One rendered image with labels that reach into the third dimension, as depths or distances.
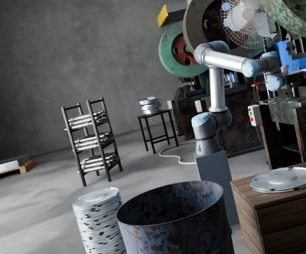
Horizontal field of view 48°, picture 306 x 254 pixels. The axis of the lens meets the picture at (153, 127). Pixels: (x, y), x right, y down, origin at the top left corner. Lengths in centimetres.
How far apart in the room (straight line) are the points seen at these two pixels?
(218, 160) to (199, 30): 172
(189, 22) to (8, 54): 622
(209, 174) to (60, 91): 695
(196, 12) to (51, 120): 596
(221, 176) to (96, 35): 702
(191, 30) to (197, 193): 220
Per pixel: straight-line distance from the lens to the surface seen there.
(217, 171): 206
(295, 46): 222
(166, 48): 512
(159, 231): 116
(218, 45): 204
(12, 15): 913
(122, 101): 859
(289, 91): 224
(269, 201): 149
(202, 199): 151
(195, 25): 346
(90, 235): 212
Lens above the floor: 91
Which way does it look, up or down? 6 degrees down
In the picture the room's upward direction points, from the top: 14 degrees counter-clockwise
